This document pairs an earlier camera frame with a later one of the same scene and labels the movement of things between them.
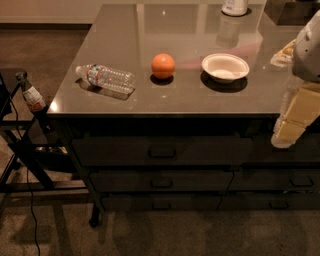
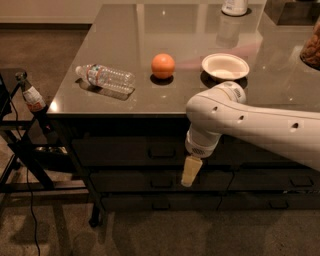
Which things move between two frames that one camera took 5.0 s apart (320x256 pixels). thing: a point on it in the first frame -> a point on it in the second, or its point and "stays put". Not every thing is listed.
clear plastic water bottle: [100, 75] stays put
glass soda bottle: [36, 103] stays put
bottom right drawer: [270, 202] stays put
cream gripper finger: [300, 109] -> [202, 144]
